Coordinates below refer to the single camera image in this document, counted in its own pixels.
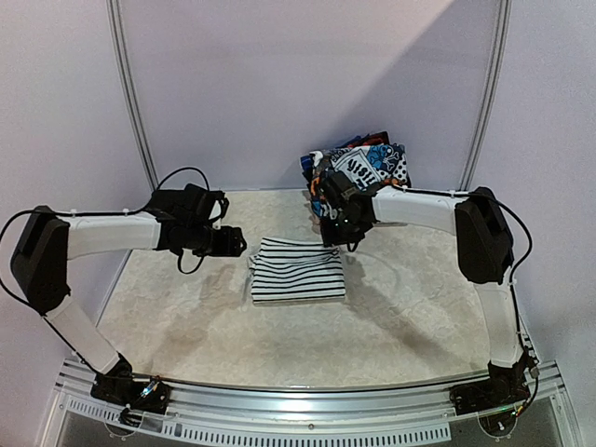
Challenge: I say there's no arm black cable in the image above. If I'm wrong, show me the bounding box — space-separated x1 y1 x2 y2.
0 166 232 308
344 190 536 373

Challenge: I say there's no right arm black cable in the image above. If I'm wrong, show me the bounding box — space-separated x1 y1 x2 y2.
344 190 536 373

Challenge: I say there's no right aluminium frame post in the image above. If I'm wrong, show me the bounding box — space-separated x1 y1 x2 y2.
458 0 512 190

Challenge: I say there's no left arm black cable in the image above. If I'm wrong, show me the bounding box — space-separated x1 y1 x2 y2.
0 166 232 308

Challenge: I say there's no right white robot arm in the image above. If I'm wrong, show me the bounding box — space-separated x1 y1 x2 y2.
314 172 523 369

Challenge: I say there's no colourful printed clothes pile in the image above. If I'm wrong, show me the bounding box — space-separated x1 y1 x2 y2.
300 131 412 221

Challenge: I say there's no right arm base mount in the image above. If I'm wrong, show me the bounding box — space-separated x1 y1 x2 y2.
449 358 539 439

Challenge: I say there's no black white striped tank top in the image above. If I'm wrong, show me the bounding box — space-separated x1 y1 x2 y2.
249 237 346 304

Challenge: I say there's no aluminium front rail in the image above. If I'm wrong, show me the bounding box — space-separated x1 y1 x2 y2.
40 359 583 446

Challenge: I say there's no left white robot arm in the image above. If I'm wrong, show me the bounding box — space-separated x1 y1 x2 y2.
10 184 247 404

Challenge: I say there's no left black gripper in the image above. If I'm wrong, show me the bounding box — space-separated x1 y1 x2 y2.
188 223 247 257

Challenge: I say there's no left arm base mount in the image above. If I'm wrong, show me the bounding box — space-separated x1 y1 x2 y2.
90 365 172 427

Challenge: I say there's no folded black shirt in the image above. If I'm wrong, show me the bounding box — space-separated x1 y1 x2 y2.
145 183 225 220

